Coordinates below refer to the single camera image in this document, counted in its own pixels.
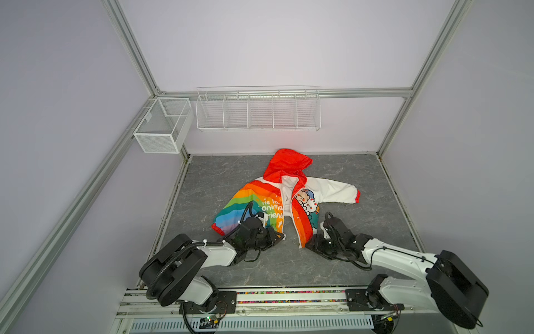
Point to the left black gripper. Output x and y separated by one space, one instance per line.
270 232

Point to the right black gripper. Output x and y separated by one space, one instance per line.
316 243

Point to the colourful rainbow kids jacket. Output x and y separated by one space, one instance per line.
285 191

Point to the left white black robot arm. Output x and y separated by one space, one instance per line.
171 275

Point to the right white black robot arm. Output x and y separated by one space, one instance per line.
437 282

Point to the white mesh box basket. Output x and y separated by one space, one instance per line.
164 127

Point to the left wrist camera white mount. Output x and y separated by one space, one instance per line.
263 218

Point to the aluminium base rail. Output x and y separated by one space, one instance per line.
276 310

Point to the white wire shelf basket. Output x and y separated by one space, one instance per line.
258 108

